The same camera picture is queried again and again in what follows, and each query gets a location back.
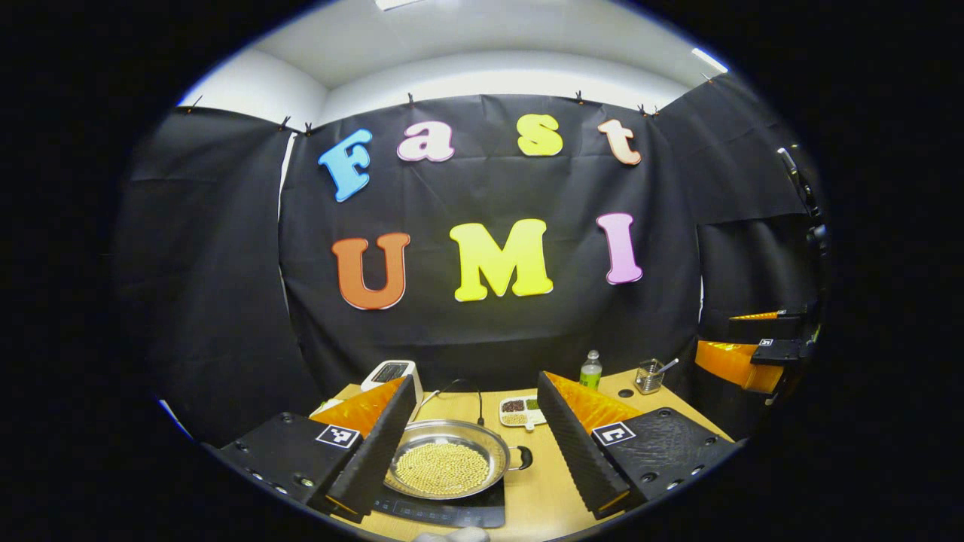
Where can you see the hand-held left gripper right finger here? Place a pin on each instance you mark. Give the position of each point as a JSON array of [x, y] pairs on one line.
[[572, 452]]

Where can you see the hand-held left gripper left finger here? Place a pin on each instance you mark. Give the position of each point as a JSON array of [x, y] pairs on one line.
[[376, 448]]

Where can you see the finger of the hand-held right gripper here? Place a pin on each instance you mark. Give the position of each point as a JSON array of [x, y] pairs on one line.
[[727, 363], [787, 315]]

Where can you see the pile of soybeans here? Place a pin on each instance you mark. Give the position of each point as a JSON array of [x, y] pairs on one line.
[[440, 468]]

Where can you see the stainless steel pot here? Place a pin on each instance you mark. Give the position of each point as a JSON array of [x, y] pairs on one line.
[[482, 440]]

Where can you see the black induction cooktop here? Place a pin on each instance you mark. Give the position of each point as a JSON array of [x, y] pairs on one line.
[[452, 513]]

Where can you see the white divided tray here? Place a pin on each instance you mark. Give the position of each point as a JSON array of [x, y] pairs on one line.
[[536, 418]]

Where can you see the metal spoon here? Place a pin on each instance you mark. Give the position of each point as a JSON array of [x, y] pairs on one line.
[[670, 364]]

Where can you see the small soybeans portion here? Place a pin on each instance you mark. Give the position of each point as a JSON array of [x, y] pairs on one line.
[[515, 418]]

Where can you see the white box appliance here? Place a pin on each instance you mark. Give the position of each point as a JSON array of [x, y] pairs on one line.
[[414, 388]]

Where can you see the red beans portion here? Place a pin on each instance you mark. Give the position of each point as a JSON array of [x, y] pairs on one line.
[[514, 406]]

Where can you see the green label bottle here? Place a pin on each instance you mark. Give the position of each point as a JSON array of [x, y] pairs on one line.
[[590, 375]]

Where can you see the narrow ceiling light panel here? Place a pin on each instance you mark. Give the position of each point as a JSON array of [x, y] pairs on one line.
[[709, 60]]

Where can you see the row of black cloth clips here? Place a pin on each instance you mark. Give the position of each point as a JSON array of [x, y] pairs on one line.
[[410, 98]]

